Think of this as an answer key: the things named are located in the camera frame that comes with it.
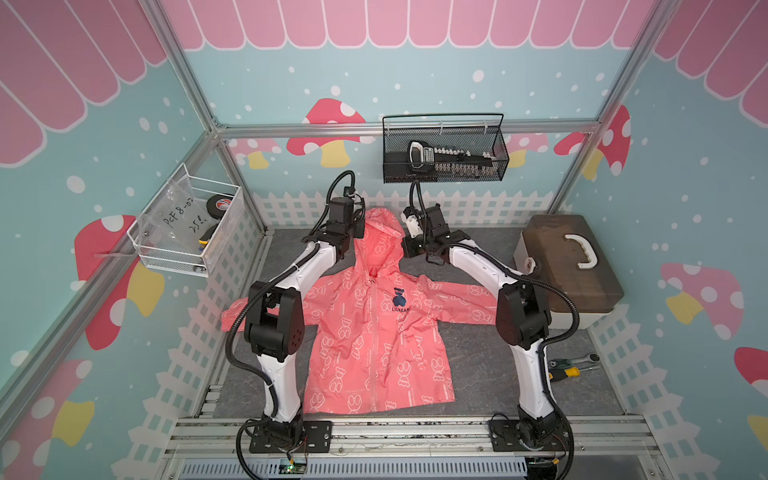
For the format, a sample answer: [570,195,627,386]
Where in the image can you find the pink patterned kids jacket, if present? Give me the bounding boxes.
[222,208,496,415]

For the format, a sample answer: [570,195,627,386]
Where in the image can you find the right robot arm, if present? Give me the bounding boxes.
[401,205,580,450]

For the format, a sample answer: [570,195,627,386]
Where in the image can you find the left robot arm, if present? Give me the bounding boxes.
[224,193,366,446]

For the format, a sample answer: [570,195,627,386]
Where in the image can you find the socket wrench set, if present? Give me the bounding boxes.
[406,141,496,177]

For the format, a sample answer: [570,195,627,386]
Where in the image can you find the black tape roll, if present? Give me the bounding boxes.
[206,194,233,221]

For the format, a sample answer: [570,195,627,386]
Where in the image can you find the brown lidded toolbox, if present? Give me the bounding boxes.
[514,214,624,329]

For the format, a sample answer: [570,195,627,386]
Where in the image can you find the yellow tool in basket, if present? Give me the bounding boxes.
[198,224,218,248]

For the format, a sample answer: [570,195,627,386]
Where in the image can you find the clear plastic labelled bag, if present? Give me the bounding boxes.
[138,177,213,254]

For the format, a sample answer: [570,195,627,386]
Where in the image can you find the yellow black screwdriver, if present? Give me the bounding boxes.
[549,365,600,382]

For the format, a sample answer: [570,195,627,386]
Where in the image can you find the green circuit board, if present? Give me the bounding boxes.
[278,459,307,475]

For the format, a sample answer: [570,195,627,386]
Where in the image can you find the black wire mesh basket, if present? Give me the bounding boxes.
[381,113,509,183]

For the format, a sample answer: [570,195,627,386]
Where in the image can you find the white wire basket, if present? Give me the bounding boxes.
[127,165,244,277]

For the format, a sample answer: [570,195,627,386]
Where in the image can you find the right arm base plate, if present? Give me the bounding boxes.
[488,417,573,453]

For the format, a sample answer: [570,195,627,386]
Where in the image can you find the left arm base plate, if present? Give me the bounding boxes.
[249,418,333,454]

